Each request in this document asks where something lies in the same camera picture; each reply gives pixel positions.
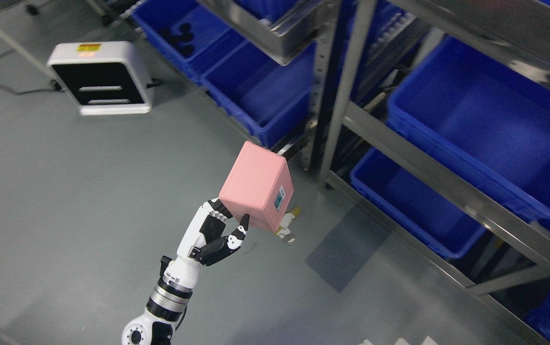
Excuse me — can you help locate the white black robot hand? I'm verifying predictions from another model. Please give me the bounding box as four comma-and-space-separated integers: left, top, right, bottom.
162, 198, 250, 290

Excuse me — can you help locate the pink plastic storage box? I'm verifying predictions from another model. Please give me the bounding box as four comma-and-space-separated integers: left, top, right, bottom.
218, 140, 294, 233

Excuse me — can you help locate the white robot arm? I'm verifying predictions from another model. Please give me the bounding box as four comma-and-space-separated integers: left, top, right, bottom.
121, 256, 192, 345

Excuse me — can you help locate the steel shelf rack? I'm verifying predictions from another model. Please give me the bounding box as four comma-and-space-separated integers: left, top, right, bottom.
200, 0, 550, 345

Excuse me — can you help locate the blue bin centre top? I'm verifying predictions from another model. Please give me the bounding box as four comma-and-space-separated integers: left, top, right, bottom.
201, 41, 315, 147

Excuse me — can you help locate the white black floor device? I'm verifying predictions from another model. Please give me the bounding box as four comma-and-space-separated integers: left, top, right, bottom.
47, 41, 155, 116

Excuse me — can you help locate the blue bin with black items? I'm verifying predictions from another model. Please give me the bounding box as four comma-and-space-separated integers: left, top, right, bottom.
131, 0, 245, 86

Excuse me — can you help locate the blue bin lower middle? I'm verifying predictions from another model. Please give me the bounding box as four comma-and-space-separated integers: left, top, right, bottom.
350, 149, 487, 259

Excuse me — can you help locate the large blue bin right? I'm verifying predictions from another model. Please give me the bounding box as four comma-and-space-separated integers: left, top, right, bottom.
386, 37, 550, 231

